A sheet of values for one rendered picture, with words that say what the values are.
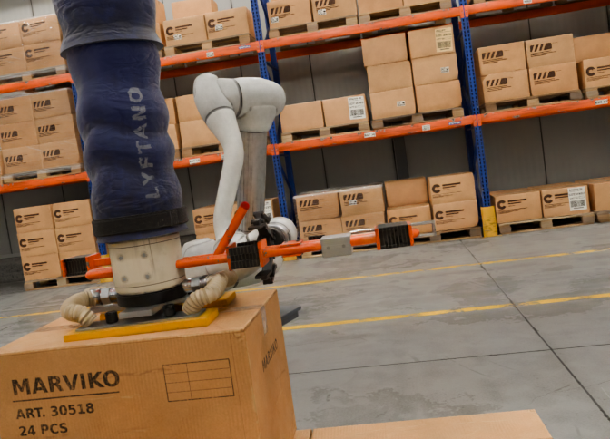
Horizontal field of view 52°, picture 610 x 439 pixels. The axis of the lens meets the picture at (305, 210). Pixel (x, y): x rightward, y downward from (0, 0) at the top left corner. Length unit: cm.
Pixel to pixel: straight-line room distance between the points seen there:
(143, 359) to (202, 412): 17
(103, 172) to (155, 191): 13
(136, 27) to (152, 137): 25
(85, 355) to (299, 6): 767
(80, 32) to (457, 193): 742
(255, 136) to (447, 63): 662
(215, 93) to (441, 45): 677
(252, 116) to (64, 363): 104
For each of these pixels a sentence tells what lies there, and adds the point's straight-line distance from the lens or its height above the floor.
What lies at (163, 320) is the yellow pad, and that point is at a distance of 146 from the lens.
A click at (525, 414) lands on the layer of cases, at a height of 54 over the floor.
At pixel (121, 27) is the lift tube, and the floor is 163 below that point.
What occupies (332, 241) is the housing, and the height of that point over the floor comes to 108.
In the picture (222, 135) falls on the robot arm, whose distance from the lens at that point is 200.
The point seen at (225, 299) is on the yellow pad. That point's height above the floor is 96.
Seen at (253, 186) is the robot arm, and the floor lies 122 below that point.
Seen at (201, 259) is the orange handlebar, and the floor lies 108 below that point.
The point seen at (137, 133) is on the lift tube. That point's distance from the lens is 149.
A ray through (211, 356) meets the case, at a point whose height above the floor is 89.
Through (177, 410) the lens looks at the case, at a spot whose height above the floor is 78.
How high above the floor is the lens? 127
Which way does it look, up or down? 4 degrees down
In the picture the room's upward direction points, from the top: 8 degrees counter-clockwise
